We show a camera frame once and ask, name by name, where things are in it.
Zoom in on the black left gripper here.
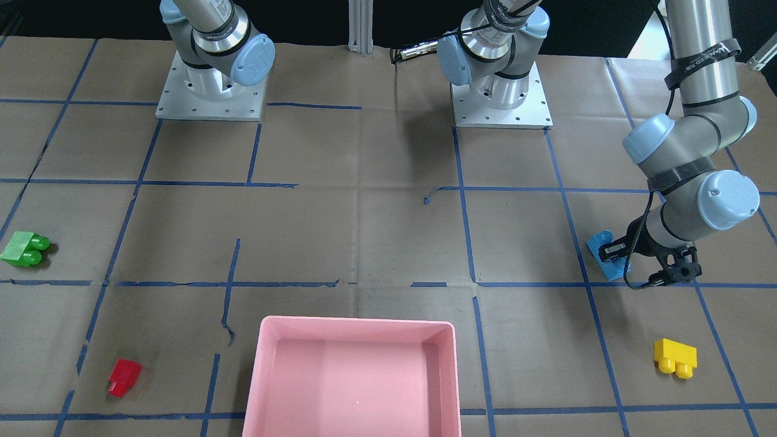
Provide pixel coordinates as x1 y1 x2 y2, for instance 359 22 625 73
601 217 702 287

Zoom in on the blue long toy block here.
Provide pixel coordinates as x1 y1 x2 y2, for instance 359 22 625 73
586 229 632 282

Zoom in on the yellow toy block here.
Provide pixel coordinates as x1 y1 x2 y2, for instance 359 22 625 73
653 338 697 379

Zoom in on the green toy block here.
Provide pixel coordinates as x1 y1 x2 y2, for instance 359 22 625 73
1 231 50 268

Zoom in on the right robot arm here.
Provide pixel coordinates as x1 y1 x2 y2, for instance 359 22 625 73
159 1 276 100

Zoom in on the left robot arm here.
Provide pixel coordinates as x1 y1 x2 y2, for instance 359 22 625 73
436 1 760 290

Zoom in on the pink plastic box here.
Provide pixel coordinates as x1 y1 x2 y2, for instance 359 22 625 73
242 316 463 436

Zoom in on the red toy block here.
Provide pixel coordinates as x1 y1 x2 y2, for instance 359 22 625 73
107 359 143 398

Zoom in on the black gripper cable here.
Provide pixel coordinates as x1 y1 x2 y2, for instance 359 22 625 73
622 194 668 291

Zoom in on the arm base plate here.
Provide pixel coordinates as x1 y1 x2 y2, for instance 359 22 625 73
155 53 268 122
450 63 554 129

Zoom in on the aluminium frame post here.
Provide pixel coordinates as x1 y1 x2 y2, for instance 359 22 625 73
347 0 374 57

